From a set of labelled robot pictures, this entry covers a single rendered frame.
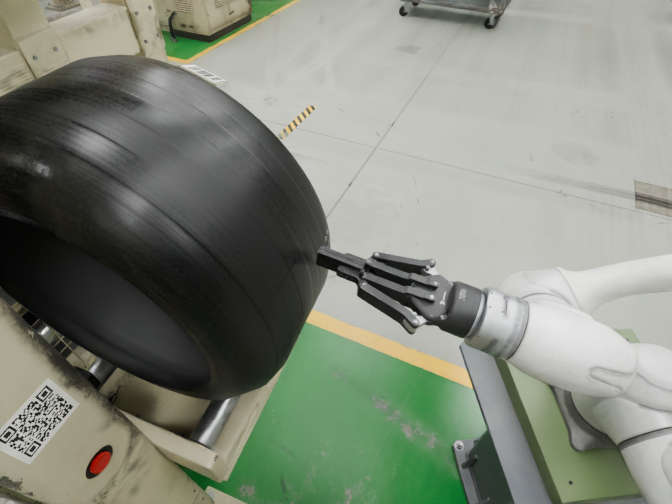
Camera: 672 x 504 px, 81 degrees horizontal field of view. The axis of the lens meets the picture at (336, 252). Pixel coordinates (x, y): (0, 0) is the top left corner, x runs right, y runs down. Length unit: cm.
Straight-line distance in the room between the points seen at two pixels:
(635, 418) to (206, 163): 89
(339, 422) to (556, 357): 130
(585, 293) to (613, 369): 16
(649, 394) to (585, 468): 27
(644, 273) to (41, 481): 86
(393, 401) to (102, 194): 155
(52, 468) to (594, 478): 103
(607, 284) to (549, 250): 187
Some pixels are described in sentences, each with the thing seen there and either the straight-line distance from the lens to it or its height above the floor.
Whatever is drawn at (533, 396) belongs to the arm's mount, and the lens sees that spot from 116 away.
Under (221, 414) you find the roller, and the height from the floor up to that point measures 92.
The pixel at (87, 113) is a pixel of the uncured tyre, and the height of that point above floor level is 146.
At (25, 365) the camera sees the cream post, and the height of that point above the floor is 129.
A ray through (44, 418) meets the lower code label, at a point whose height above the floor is 122.
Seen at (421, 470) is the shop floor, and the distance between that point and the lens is 176.
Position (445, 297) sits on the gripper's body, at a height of 123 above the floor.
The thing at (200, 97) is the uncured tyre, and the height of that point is 144.
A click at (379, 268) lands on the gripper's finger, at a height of 124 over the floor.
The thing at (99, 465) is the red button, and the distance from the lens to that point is 72.
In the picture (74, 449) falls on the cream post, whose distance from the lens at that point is 66.
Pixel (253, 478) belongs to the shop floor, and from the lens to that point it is 175.
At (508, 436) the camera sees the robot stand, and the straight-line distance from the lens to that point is 116.
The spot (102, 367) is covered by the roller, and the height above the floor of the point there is 92.
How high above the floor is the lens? 168
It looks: 47 degrees down
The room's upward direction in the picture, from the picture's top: straight up
